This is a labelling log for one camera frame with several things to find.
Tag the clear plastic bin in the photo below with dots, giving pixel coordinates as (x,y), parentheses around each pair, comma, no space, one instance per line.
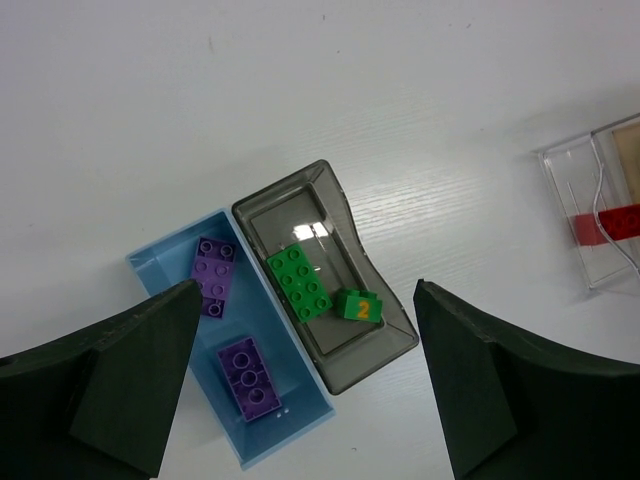
(579,177)

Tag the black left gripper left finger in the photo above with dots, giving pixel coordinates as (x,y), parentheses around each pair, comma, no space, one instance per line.
(99,403)

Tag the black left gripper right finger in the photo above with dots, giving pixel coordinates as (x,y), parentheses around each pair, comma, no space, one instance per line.
(514,405)

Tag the red lego brick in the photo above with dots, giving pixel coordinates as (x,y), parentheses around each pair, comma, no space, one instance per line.
(619,223)

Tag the dark green lego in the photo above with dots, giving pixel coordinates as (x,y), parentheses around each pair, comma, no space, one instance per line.
(299,283)

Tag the light blue plastic bin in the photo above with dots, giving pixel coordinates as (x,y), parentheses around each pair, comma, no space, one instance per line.
(252,309)

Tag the smoky grey plastic bin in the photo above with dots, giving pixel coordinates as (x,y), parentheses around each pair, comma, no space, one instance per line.
(309,208)

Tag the small green numbered lego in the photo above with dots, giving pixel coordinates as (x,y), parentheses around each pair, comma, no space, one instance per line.
(358,305)

